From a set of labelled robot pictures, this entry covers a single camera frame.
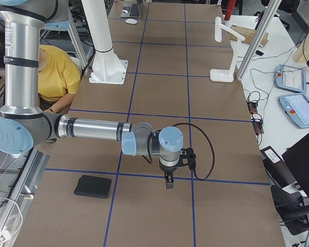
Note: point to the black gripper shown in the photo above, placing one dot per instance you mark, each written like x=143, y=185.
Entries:
x=168, y=170

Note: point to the grey laptop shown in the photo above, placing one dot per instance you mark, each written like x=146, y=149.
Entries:
x=132, y=9

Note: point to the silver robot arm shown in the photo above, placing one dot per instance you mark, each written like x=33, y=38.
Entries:
x=23, y=124

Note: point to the black mouse pad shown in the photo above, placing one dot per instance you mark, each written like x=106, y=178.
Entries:
x=91, y=186

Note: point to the white computer mouse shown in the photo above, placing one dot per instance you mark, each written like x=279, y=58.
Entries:
x=131, y=21

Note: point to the black power strip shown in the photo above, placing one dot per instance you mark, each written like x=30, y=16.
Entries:
x=256, y=118

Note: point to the black monitor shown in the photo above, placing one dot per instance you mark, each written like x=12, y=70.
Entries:
x=297, y=160

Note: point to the lower blue teach pendant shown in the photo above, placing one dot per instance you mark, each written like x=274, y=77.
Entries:
x=296, y=106

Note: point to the blue teach pendant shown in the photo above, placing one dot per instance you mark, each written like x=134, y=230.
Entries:
x=296, y=106
x=290, y=78

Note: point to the person in yellow shirt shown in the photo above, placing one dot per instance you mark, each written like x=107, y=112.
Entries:
x=59, y=79

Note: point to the upper blue teach pendant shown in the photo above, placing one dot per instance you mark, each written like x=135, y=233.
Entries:
x=290, y=78

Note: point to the cardboard box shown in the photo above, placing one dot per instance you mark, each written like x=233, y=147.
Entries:
x=249, y=35

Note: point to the red cylinder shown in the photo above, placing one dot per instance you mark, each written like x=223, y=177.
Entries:
x=229, y=9

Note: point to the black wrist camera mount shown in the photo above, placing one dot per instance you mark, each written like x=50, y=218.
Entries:
x=187, y=158

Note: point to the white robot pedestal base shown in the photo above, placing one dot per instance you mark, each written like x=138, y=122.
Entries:
x=107, y=68

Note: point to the aluminium frame post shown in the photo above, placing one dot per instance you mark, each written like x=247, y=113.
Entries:
x=261, y=30

